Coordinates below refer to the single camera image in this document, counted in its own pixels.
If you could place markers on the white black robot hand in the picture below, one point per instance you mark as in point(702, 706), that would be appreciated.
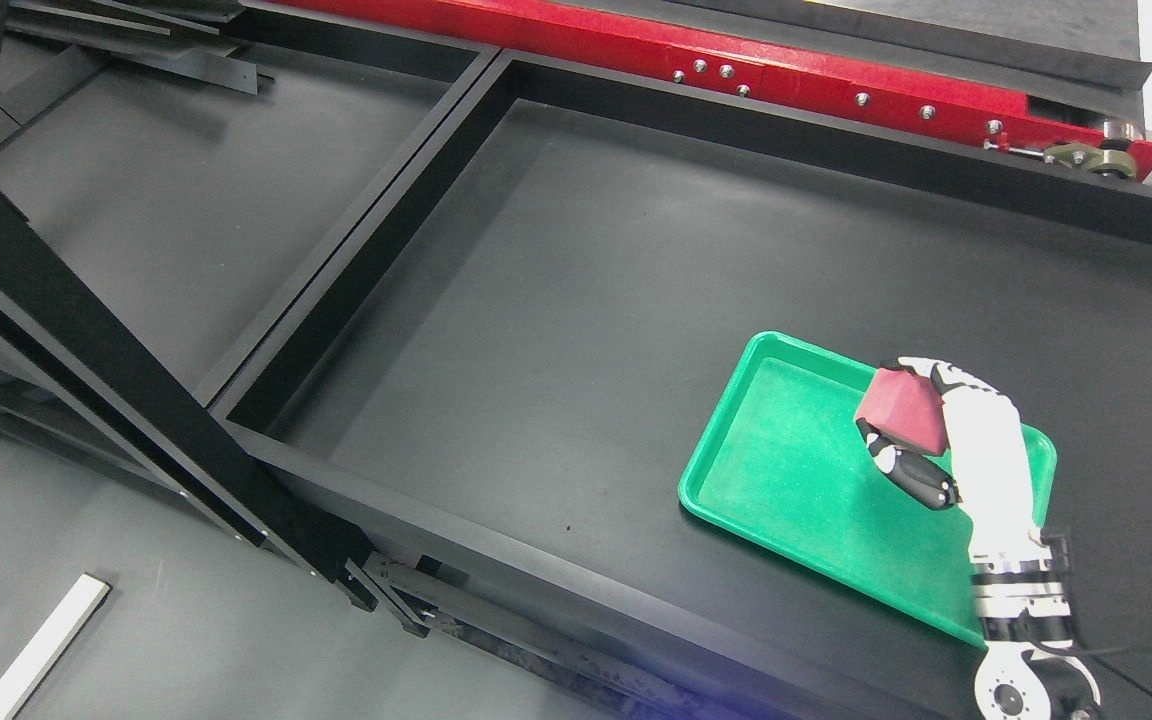
point(985, 472)

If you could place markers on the pink cube block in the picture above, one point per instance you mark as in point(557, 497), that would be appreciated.
point(907, 408)

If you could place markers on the robot forearm with wrist rings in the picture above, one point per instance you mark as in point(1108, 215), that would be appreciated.
point(1030, 669)

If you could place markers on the green plastic tray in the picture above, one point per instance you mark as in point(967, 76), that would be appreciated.
point(782, 465)

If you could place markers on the black metal centre shelf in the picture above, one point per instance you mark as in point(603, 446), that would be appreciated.
point(507, 364)

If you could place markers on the black metal shelf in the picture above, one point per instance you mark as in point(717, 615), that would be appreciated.
point(176, 179)
point(507, 364)

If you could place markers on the black metal left shelf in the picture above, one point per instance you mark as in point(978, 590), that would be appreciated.
point(176, 179)

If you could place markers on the white table leg foot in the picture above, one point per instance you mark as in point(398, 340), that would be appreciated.
point(25, 674)

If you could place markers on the red conveyor frame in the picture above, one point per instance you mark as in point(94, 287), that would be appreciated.
point(955, 110)

